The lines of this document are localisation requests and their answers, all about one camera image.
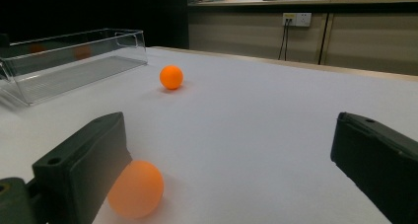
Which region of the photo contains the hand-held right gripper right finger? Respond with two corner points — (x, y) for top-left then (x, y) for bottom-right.
(330, 112), (418, 224)

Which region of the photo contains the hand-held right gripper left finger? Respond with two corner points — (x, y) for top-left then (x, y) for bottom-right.
(32, 112), (133, 224)

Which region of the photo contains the orange ping-pong ball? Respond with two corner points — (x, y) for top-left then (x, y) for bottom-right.
(159, 64), (184, 91)
(106, 160), (165, 219)

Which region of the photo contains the clear plastic container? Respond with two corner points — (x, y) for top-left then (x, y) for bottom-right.
(0, 28), (149, 107)

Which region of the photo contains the beige wooden counter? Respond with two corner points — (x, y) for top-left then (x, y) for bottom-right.
(187, 0), (418, 76)

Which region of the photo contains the white table sheet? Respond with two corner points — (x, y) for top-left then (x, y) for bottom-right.
(0, 45), (418, 224)

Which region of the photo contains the black wall cable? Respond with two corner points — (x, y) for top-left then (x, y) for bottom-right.
(277, 19), (290, 61)

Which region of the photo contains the white wall socket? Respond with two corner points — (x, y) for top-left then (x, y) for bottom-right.
(282, 12), (313, 28)

